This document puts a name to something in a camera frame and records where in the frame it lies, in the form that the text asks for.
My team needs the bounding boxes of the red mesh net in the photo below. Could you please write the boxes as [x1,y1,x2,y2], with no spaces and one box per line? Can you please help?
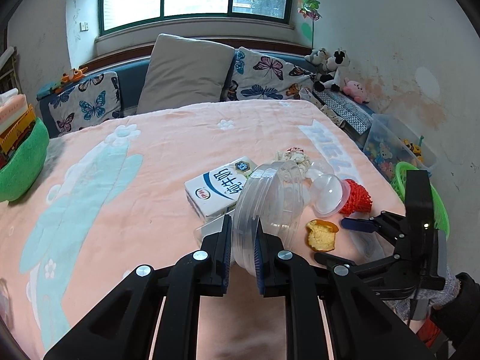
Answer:
[340,179,373,216]

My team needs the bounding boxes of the orange peel piece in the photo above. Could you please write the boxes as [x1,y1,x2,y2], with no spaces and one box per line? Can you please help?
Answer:
[306,219,338,252]

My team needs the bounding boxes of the clear dome lid cup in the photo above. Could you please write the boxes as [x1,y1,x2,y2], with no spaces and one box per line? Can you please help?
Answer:
[310,174,351,218]

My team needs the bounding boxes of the clear plastic jar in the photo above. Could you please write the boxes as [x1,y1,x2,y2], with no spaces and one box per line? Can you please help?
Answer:
[232,161,304,275]

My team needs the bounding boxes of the paper tissue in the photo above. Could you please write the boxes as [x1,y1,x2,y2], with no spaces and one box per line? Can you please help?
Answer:
[275,146,312,172]

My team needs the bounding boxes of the white milk carton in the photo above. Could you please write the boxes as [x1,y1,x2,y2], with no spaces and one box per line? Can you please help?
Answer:
[184,156,257,223]

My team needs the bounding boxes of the grey gloved right hand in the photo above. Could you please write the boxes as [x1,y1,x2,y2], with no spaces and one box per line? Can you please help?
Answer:
[385,267,461,322]

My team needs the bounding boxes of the yellow toy truck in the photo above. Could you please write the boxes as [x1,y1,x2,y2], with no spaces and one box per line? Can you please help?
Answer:
[403,139,423,163]

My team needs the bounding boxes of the clear plastic toy bin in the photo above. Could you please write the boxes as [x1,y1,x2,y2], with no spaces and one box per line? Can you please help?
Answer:
[363,114,437,181]

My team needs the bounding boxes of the blue patterned cloth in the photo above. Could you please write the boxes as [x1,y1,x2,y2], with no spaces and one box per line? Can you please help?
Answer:
[320,90,373,135]

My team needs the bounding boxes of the pink plush toy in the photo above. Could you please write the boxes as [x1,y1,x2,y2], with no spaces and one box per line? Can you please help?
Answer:
[342,78,369,104]

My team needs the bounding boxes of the patterned baby clothes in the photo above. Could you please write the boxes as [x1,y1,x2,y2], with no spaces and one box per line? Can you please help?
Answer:
[299,88,347,128]

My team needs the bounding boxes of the cow plush toy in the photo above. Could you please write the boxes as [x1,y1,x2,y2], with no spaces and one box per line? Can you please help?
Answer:
[304,48,349,93]

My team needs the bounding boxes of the green plush bowl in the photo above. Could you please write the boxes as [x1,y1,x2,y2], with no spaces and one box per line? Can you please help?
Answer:
[1,118,50,202]

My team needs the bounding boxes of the right butterfly cushion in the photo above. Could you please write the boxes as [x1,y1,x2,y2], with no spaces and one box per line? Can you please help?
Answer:
[224,47,316,101]

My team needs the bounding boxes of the butterfly cushion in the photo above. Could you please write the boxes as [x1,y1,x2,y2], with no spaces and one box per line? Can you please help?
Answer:
[224,47,316,101]
[42,71,122,137]

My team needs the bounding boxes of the left butterfly cushion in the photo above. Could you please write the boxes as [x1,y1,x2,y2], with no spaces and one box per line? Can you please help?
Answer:
[42,71,122,137]

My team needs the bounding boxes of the colourful pinwheel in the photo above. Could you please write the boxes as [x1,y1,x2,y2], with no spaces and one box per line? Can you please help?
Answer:
[298,0,321,49]

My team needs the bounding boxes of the tissue box stack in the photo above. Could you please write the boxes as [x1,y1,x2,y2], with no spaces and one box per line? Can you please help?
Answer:
[0,88,36,167]

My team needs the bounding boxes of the grey pillow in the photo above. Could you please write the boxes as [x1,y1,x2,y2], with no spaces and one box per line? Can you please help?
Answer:
[137,33,235,114]

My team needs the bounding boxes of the blue sofa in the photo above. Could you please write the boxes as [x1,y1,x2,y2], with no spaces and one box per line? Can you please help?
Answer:
[37,58,372,138]

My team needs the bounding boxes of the orange toy on sofa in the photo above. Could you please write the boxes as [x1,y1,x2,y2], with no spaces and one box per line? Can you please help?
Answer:
[48,67,88,94]

